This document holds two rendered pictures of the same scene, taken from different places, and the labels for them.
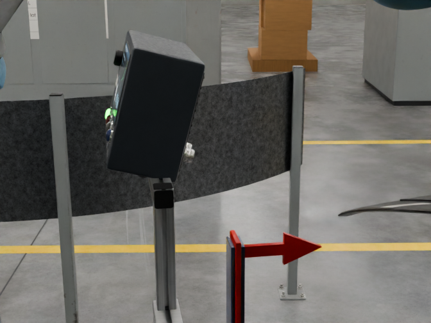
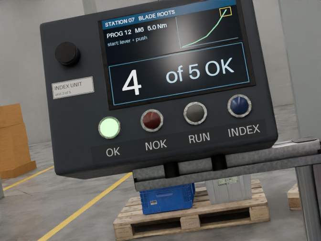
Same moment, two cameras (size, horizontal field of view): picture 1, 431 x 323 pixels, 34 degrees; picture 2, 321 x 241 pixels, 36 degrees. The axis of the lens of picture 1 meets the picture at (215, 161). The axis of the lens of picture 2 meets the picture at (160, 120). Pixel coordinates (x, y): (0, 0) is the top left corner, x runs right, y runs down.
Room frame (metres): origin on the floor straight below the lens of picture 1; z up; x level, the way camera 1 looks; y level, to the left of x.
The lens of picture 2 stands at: (0.99, 0.71, 1.16)
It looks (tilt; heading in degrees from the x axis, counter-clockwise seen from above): 4 degrees down; 285
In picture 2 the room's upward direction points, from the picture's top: 10 degrees counter-clockwise
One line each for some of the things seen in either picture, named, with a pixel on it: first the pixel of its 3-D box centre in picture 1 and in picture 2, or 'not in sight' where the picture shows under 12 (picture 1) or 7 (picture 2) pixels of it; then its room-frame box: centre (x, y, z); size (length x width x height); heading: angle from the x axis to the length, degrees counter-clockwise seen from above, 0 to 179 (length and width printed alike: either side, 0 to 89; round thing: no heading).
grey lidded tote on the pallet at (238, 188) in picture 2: not in sight; (227, 174); (1.56, -3.28, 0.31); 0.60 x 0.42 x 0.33; 97
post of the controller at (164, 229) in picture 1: (164, 247); (315, 214); (0.98, 0.08, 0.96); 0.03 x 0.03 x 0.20; 9
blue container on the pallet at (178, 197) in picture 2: not in sight; (168, 190); (2.06, -3.22, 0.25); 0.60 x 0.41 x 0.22; 97
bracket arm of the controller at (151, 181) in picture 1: (158, 175); (225, 164); (1.08, 0.09, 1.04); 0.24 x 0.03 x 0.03; 9
